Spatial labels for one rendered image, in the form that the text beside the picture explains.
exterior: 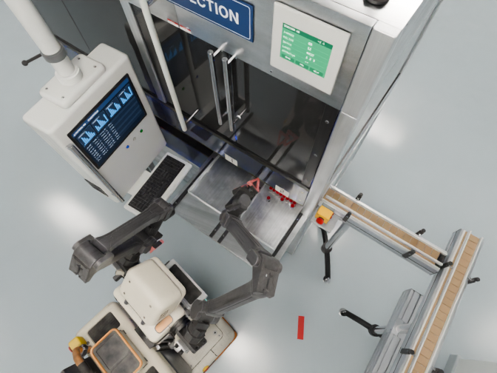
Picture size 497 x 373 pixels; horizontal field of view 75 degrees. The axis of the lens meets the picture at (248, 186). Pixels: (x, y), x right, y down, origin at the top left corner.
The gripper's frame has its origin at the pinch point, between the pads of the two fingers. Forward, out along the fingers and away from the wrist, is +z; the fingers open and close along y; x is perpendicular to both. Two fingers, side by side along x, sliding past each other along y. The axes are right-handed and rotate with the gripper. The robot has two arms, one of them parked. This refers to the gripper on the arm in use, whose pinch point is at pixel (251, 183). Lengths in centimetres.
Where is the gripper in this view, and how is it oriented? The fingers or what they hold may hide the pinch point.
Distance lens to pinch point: 156.8
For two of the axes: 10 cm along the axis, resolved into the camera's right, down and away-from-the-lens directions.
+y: -5.8, 2.9, 7.6
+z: 5.0, -6.1, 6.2
